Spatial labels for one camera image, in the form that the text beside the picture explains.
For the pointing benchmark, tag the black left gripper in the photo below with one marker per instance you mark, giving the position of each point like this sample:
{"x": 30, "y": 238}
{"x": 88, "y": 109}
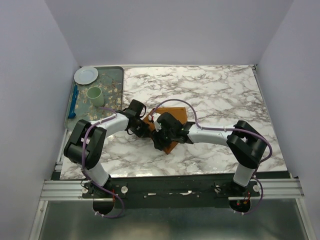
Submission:
{"x": 144, "y": 130}

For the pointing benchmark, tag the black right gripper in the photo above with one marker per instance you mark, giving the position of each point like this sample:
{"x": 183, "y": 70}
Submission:
{"x": 156, "y": 136}

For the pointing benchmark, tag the orange-brown cloth napkin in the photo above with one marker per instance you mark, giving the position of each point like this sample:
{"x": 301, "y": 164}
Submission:
{"x": 179, "y": 113}

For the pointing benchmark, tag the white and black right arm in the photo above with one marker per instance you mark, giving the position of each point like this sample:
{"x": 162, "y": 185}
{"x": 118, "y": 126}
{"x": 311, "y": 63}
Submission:
{"x": 246, "y": 144}

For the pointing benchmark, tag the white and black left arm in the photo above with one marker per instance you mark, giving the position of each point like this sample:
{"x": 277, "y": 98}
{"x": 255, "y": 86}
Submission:
{"x": 85, "y": 144}

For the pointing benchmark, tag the light green cup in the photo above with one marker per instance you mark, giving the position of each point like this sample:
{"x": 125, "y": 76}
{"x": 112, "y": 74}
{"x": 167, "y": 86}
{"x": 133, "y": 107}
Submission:
{"x": 95, "y": 96}

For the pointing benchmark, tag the floral teal serving tray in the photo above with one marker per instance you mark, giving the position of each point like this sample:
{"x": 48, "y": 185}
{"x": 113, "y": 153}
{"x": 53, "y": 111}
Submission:
{"x": 111, "y": 81}

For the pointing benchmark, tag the blue plastic utensil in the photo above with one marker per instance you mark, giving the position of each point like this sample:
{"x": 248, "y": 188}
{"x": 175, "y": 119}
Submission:
{"x": 72, "y": 113}

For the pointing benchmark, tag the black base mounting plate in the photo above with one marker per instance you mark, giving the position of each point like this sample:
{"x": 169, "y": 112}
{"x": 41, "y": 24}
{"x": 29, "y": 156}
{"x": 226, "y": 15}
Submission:
{"x": 181, "y": 191}

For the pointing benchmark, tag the white round plate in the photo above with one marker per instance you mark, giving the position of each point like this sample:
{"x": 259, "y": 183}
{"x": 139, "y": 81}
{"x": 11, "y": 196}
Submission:
{"x": 86, "y": 75}

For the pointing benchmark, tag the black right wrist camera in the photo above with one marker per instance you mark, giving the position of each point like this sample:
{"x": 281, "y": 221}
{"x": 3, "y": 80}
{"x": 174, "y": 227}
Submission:
{"x": 167, "y": 122}

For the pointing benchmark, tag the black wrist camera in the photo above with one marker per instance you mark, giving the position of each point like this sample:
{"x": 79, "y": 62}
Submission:
{"x": 136, "y": 108}
{"x": 167, "y": 122}

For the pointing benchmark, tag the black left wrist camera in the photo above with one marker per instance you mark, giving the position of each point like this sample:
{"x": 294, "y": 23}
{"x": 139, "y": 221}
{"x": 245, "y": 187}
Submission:
{"x": 136, "y": 108}

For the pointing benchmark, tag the aluminium frame rail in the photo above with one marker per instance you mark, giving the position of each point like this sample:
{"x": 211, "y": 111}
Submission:
{"x": 55, "y": 190}

